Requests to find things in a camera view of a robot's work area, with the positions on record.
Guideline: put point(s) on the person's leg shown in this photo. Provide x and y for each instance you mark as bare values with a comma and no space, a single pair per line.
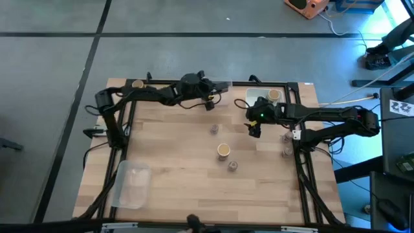
401,55
399,34

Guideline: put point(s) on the black boxy object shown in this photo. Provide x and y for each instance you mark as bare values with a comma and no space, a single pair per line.
194,221

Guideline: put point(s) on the black aluminium table frame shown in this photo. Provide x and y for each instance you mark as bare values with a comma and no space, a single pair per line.
239,83

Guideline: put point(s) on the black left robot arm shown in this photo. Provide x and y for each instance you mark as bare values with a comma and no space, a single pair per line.
145,94

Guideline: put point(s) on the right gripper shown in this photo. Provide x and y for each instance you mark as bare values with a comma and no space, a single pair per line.
263,111

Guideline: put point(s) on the person's hand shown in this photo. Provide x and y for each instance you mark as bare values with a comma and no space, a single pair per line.
186,231

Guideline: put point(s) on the black desk foot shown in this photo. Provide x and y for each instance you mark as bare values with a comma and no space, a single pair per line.
355,169
372,83

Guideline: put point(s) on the black floor object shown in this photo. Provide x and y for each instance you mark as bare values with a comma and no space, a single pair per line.
11,144

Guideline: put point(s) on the black computer mouse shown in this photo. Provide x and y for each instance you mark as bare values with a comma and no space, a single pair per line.
393,212

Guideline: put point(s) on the large clear plastic bin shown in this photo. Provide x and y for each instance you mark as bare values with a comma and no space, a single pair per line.
132,184

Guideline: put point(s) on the black rig crossbar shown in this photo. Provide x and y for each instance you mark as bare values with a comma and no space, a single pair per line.
48,226

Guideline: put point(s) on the black side bracket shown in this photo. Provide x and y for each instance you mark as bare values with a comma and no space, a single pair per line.
93,132

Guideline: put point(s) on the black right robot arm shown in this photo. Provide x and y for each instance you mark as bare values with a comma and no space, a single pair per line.
323,113

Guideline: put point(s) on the paper cup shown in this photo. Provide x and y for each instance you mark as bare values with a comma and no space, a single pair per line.
223,150
138,84
273,95

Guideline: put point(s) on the black frame clamp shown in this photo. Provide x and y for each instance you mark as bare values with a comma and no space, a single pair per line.
148,77
254,78

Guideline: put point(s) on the blue box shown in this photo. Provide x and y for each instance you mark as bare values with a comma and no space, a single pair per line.
355,4

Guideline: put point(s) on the person's shoe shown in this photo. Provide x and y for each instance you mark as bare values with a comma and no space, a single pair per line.
377,62
376,50

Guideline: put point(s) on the white printed sheet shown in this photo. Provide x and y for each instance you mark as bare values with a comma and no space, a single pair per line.
401,107

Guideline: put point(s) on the green circuit board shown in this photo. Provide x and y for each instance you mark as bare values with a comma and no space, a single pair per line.
406,165

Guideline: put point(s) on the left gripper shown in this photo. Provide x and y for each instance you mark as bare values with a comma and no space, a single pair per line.
206,87

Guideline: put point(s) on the orange box device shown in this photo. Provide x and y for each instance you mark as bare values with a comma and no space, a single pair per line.
305,6

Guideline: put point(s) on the black low desk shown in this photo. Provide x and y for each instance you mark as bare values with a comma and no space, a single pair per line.
388,191

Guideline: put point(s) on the white plastic bin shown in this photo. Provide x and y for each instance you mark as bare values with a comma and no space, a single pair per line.
250,95

